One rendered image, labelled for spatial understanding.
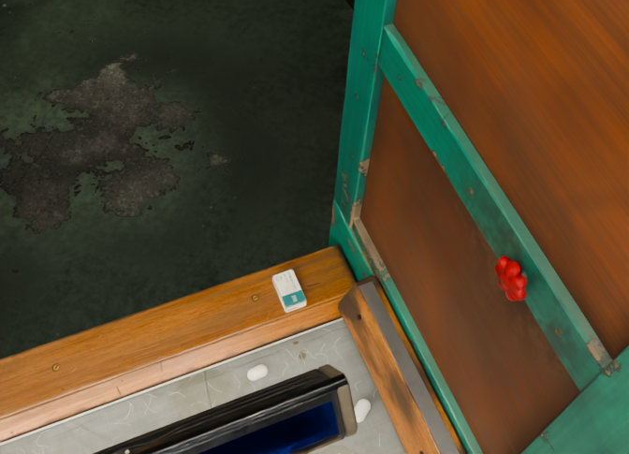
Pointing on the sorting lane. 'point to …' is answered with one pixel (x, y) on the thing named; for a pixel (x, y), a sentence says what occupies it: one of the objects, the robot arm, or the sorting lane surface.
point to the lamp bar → (261, 420)
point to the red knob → (511, 279)
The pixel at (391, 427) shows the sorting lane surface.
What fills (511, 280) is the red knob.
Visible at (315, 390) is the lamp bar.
